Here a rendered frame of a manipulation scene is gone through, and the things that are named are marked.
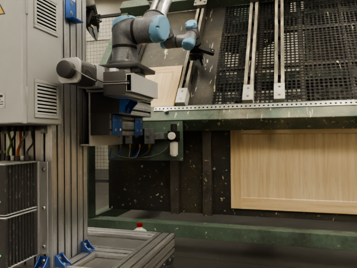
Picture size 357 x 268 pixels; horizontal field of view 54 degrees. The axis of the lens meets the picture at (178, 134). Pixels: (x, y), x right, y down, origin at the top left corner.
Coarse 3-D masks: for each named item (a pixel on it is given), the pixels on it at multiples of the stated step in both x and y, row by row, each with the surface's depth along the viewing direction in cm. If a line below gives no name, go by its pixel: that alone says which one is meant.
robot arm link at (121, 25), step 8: (120, 16) 159; (128, 16) 160; (112, 24) 162; (120, 24) 159; (128, 24) 158; (112, 32) 162; (120, 32) 159; (128, 32) 158; (112, 40) 162; (120, 40) 159; (128, 40) 159
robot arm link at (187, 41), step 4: (188, 32) 211; (192, 32) 211; (176, 36) 212; (180, 36) 211; (184, 36) 210; (188, 36) 209; (192, 36) 210; (196, 36) 213; (176, 40) 211; (180, 40) 211; (184, 40) 208; (188, 40) 207; (192, 40) 208; (176, 44) 212; (180, 44) 212; (184, 44) 209; (188, 44) 208; (192, 44) 208; (184, 48) 211; (188, 48) 211; (192, 48) 211
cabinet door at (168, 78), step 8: (160, 72) 248; (168, 72) 246; (176, 72) 243; (152, 80) 245; (160, 80) 243; (168, 80) 241; (176, 80) 238; (160, 88) 238; (168, 88) 236; (176, 88) 233; (160, 96) 233; (168, 96) 231; (152, 104) 229; (160, 104) 228; (168, 104) 226
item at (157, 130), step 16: (144, 128) 218; (160, 128) 215; (176, 128) 208; (128, 144) 221; (144, 144) 218; (160, 144) 215; (176, 144) 207; (144, 160) 218; (160, 160) 215; (176, 160) 212
